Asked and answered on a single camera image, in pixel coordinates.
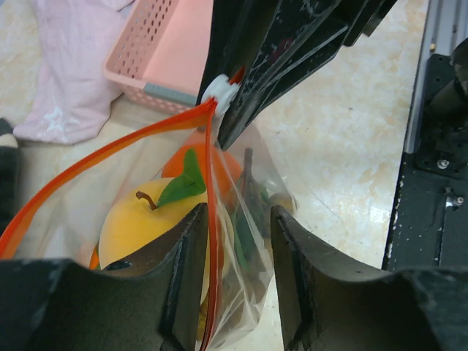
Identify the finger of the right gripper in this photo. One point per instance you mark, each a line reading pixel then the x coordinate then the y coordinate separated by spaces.
pixel 241 38
pixel 297 38

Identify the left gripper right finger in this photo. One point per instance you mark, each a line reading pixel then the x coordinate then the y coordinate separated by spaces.
pixel 331 301

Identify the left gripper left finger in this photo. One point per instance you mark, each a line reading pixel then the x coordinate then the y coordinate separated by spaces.
pixel 147 301

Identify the clear zip top bag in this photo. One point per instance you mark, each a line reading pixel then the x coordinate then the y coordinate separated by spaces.
pixel 65 218

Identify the yellow orange fruit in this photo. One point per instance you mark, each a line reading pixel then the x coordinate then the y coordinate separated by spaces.
pixel 131 223

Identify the pink plastic basket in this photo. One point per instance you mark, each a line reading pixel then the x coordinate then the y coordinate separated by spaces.
pixel 159 59

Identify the black floral pillow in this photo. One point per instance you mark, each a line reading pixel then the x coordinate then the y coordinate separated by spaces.
pixel 9 168

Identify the pink crumpled cloth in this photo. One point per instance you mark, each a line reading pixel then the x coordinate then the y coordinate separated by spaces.
pixel 73 98

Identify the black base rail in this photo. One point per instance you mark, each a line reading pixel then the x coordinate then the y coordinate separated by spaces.
pixel 428 224

